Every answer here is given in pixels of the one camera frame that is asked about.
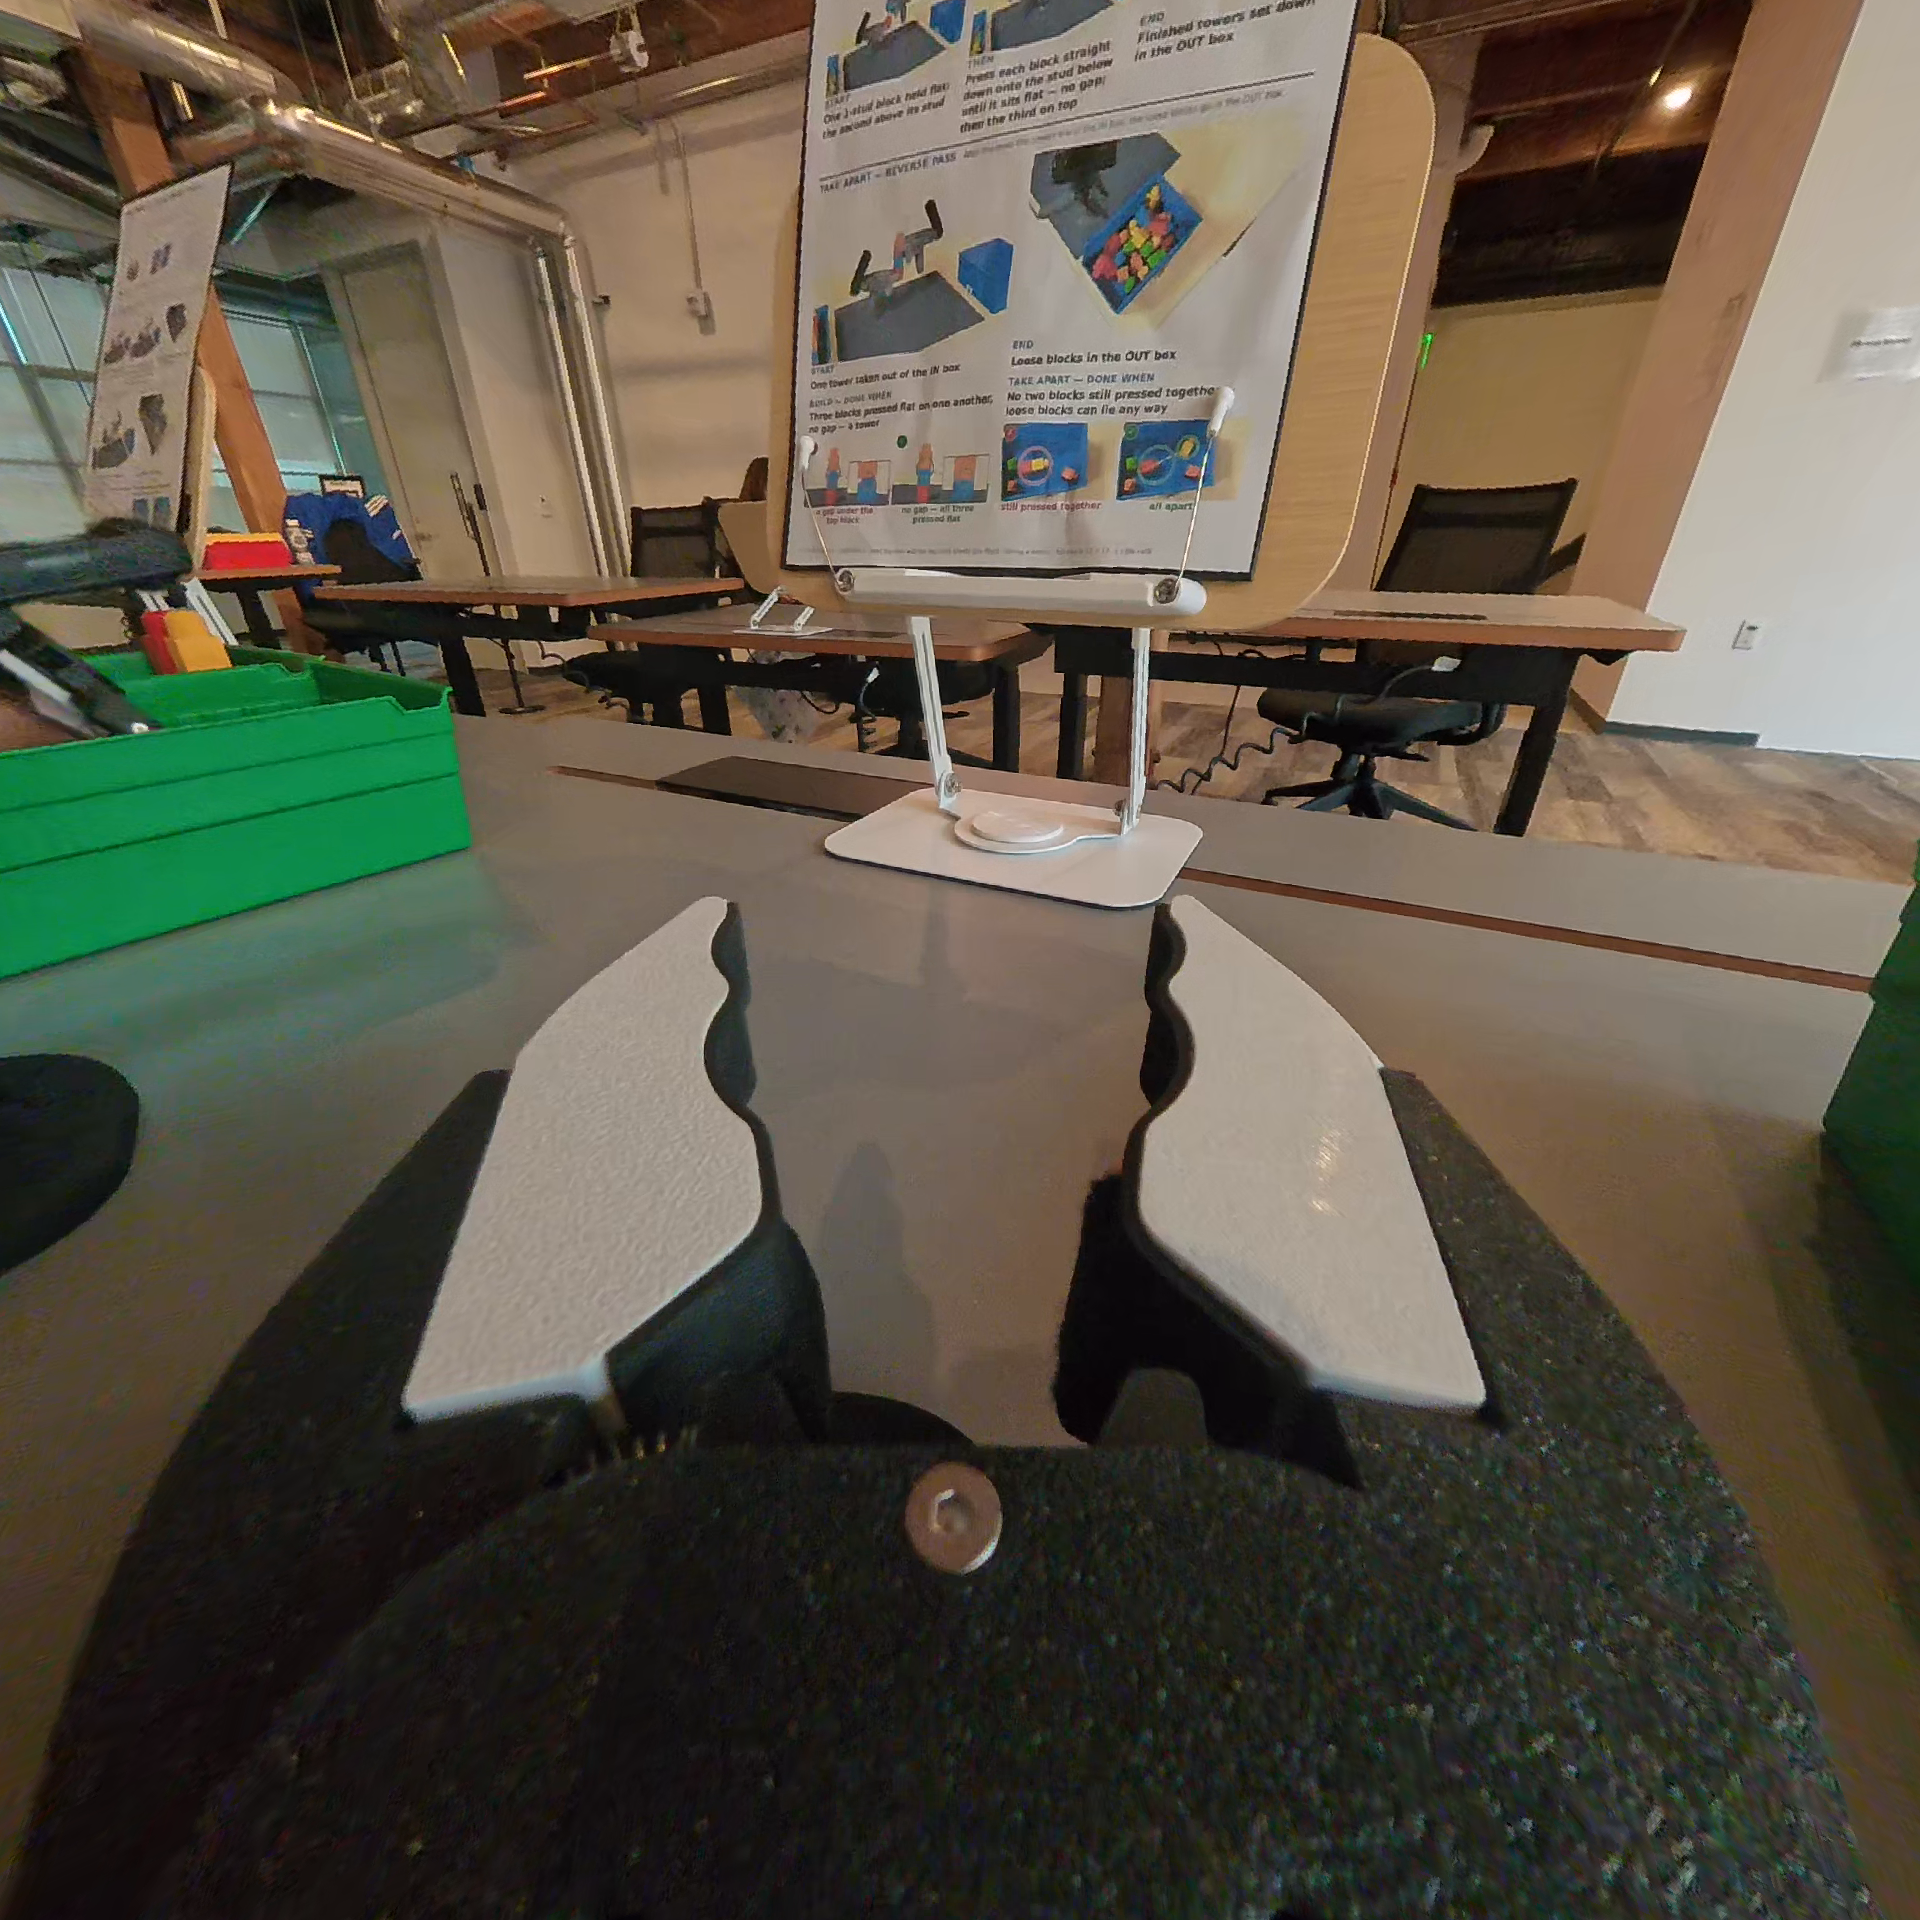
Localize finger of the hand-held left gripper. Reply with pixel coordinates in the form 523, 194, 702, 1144
0, 608, 162, 740

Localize printed instruction sheet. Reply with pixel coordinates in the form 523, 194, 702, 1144
80, 161, 235, 528
779, 0, 1360, 582

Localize white door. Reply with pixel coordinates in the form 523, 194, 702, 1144
319, 239, 499, 581

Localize rounded wooden board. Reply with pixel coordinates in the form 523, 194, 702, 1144
760, 0, 1440, 633

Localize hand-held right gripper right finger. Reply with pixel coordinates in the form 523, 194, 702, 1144
1117, 895, 1487, 1413

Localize black rounded object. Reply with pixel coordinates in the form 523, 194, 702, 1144
0, 1054, 141, 1279

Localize white tablet stand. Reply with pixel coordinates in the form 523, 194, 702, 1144
823, 575, 1210, 911

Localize wooden top desk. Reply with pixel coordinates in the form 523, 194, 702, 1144
306, 574, 751, 719
1049, 589, 1691, 838
586, 613, 1055, 770

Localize silver ceiling duct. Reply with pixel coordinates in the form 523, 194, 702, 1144
65, 0, 619, 309

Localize coiled black cable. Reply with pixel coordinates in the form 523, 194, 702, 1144
1167, 703, 1309, 800

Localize blue bag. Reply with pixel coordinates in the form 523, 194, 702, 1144
281, 482, 424, 585

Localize red storage bin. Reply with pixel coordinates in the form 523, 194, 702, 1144
199, 525, 341, 581

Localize green plastic bin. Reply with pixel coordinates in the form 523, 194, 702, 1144
1819, 881, 1920, 1249
0, 645, 474, 984

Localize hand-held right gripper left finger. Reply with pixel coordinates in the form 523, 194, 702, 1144
402, 895, 784, 1424

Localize black office chair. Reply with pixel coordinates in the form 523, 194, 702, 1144
1256, 477, 1586, 830
626, 501, 723, 582

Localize black flat strip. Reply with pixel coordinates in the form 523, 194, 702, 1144
655, 757, 944, 816

